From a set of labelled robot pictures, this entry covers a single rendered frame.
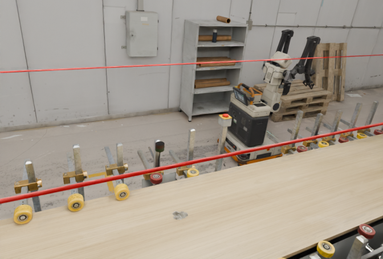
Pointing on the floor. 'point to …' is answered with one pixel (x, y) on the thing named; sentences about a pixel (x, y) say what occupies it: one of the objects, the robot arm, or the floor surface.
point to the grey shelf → (190, 99)
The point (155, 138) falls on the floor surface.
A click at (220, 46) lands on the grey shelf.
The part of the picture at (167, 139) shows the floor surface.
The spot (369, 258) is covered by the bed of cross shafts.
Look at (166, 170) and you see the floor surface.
